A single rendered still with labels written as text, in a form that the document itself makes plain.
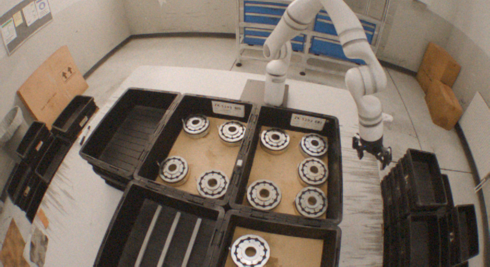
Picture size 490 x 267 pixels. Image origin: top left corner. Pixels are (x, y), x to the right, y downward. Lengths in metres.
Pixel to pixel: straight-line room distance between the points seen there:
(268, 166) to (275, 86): 0.39
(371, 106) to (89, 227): 1.08
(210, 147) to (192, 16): 3.14
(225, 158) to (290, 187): 0.24
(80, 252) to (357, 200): 1.16
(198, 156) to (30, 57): 2.97
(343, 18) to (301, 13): 0.20
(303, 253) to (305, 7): 0.72
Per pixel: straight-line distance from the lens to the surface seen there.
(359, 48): 0.51
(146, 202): 0.72
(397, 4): 3.57
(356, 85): 0.49
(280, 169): 0.71
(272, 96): 0.98
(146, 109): 1.01
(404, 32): 3.75
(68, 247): 1.06
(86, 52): 3.85
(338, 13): 0.53
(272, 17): 2.44
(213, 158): 0.73
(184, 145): 0.79
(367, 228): 0.88
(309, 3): 0.68
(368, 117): 0.55
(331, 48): 2.58
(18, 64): 3.26
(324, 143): 0.78
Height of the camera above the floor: 1.43
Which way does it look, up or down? 48 degrees down
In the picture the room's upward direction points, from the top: straight up
